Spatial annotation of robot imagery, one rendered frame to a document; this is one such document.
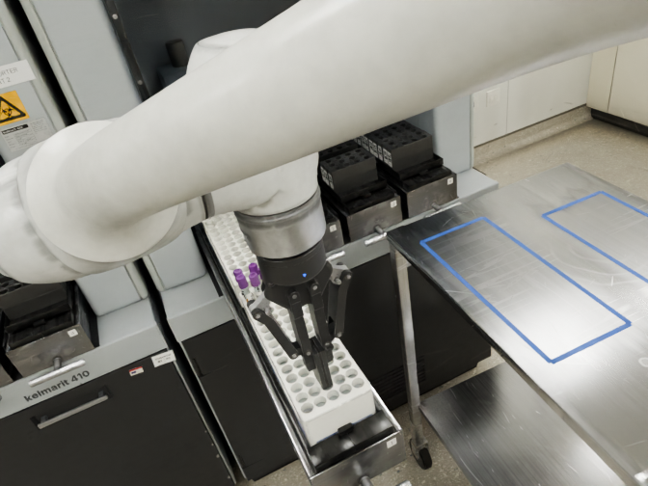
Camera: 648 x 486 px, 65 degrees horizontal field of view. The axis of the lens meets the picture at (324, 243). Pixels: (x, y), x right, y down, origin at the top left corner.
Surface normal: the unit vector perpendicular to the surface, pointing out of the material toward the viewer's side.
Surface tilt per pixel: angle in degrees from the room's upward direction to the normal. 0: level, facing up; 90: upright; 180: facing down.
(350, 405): 90
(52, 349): 90
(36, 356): 90
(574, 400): 0
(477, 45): 114
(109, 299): 90
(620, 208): 0
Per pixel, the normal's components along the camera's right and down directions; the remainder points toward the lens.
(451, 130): 0.41, 0.47
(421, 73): -0.26, 0.84
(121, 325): -0.17, -0.80
